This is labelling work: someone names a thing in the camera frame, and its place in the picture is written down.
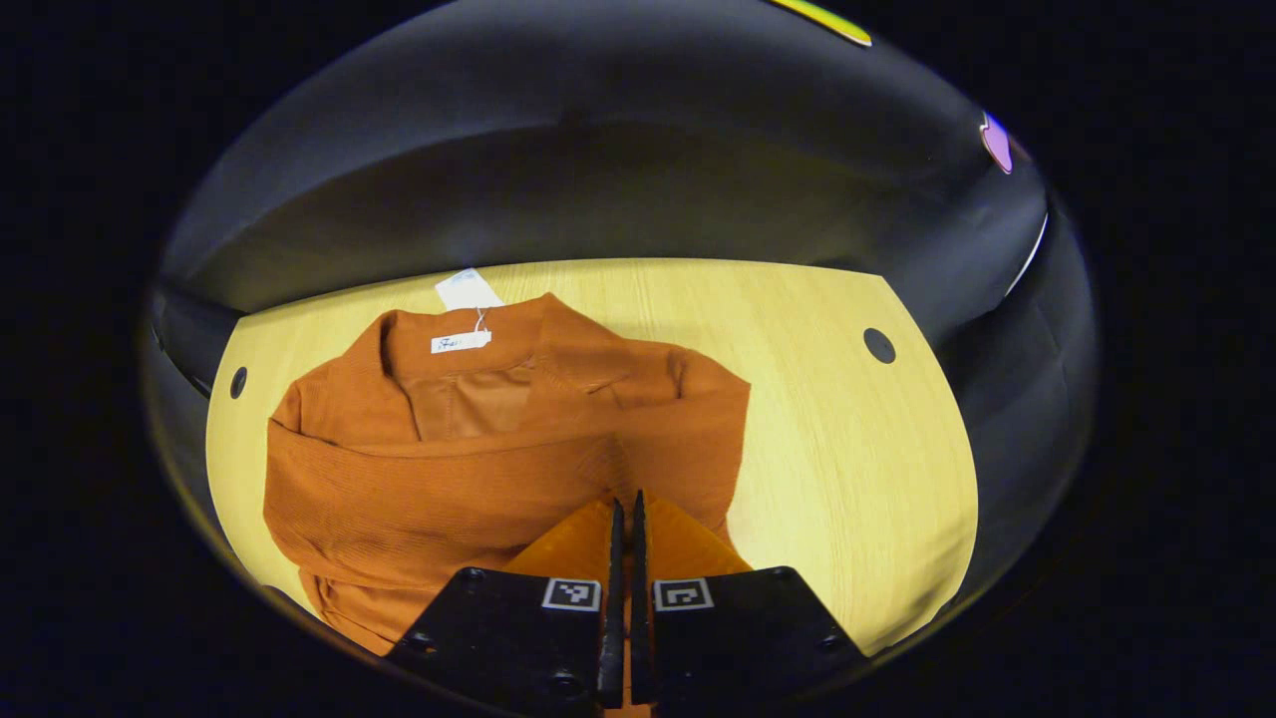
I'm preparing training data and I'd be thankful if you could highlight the black backdrop cloth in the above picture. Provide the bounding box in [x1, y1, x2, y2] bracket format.
[140, 0, 1098, 624]

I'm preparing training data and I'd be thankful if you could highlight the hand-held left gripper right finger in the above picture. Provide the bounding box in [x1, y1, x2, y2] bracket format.
[629, 489, 870, 711]

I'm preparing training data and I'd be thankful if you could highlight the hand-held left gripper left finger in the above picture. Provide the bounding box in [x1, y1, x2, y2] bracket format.
[384, 497, 627, 715]

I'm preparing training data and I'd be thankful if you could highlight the orange corduroy jacket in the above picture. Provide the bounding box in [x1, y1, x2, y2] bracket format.
[262, 267, 753, 718]

